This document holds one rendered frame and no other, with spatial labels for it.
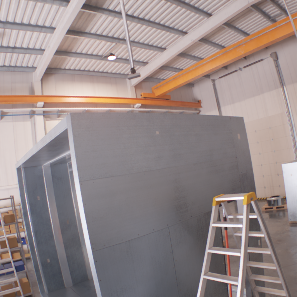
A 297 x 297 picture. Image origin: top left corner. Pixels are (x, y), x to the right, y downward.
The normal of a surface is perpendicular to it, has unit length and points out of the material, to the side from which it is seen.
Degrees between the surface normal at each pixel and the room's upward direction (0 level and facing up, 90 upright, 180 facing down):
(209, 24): 90
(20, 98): 90
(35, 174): 90
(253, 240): 90
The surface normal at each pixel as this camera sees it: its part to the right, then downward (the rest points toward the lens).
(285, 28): -0.79, 0.08
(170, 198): 0.59, -0.15
